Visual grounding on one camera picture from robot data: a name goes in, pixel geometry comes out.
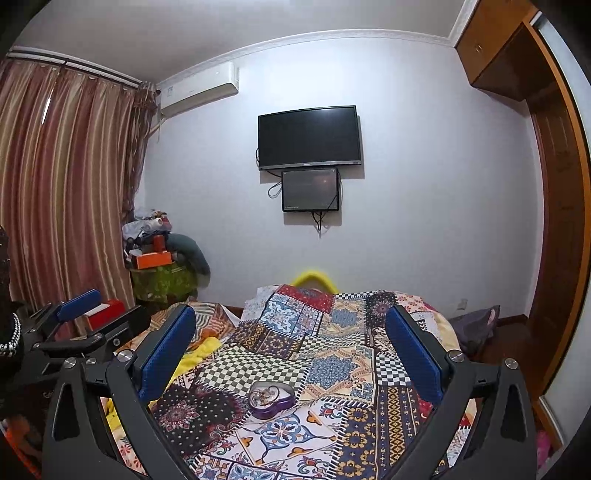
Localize wooden overhead cabinet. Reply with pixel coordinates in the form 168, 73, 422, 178
454, 0, 542, 101

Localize colourful printed cloth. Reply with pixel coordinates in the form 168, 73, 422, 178
0, 414, 43, 480

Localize pile of plastic bags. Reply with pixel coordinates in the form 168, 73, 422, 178
121, 208, 175, 253

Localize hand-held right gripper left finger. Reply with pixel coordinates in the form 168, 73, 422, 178
41, 304, 197, 480

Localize pink cloth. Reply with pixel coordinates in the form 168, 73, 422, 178
537, 431, 563, 463

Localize curtain rail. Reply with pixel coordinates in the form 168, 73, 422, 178
6, 46, 145, 87

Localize white air conditioner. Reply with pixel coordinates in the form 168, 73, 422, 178
156, 63, 240, 112

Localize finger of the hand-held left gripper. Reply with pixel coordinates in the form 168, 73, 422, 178
18, 289, 103, 343
32, 304, 151, 370

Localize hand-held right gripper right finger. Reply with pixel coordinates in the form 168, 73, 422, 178
385, 304, 539, 480

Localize wooden wardrobe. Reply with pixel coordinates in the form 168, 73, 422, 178
525, 13, 591, 441

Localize purple heart-shaped tin box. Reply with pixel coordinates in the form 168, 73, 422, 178
248, 381, 297, 420

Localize white patterned cloth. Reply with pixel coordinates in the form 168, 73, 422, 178
242, 285, 280, 320

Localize brown striped blanket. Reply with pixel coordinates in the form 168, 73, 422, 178
151, 300, 242, 352

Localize striped brown curtain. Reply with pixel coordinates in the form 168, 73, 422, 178
0, 58, 156, 320

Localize patchwork printed blanket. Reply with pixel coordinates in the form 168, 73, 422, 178
105, 283, 472, 480

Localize orange box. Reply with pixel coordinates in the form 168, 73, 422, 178
133, 251, 175, 270

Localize yellow blanket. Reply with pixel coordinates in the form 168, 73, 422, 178
104, 336, 223, 432

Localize small black monitor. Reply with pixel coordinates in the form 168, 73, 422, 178
280, 168, 342, 213

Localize red and white box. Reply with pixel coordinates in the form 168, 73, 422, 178
87, 299, 126, 331

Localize green patterned cloth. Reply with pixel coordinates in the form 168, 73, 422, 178
129, 263, 200, 306

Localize black wall television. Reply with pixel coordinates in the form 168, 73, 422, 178
257, 104, 362, 172

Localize yellow curved object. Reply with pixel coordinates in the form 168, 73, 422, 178
291, 271, 336, 295

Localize dark grey bag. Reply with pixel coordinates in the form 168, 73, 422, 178
447, 304, 502, 357

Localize dark green cushion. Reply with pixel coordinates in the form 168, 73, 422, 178
166, 233, 212, 280

